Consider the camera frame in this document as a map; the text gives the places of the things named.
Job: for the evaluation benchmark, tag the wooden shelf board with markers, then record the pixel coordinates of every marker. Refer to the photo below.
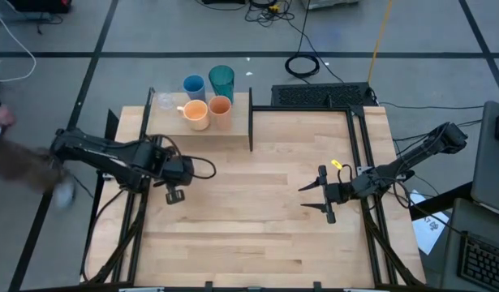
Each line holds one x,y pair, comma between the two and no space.
172,126

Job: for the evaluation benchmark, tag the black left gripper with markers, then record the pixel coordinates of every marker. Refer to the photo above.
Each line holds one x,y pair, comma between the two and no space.
178,172

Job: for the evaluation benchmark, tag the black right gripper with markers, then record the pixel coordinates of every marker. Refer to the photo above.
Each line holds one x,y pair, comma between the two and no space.
340,191

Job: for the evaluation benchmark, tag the grey desk top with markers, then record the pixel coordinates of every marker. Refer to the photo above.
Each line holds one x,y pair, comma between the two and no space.
490,162

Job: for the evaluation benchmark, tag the black box red trim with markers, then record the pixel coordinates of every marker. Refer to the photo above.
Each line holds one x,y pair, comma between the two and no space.
38,5

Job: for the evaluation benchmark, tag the teal translucent tumbler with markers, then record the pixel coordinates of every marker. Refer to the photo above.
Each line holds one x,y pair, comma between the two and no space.
222,83

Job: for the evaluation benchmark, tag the black table frame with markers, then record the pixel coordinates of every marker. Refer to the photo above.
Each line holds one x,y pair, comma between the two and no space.
302,108

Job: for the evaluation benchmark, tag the white paper sheet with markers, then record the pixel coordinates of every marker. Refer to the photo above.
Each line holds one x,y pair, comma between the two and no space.
429,231

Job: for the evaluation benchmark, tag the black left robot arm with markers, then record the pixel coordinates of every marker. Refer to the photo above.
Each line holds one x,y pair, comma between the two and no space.
103,154

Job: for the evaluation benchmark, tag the blue plastic cup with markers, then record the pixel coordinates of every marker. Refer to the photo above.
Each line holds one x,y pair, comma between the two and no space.
194,87

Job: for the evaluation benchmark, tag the tall orange plastic cup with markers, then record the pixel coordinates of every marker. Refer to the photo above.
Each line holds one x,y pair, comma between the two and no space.
220,111

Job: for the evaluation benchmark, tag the person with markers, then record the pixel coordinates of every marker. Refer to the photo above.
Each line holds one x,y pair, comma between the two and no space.
18,162

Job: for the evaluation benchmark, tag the clear glass cup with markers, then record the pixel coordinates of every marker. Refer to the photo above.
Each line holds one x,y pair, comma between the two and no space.
166,101

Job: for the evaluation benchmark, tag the grey desk with keyboard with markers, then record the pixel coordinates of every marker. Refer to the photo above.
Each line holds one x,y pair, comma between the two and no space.
476,219

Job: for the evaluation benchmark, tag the black keyboard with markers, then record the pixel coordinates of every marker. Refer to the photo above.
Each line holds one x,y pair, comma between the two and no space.
484,263

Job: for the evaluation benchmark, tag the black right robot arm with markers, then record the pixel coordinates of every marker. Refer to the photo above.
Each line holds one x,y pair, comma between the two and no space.
415,154

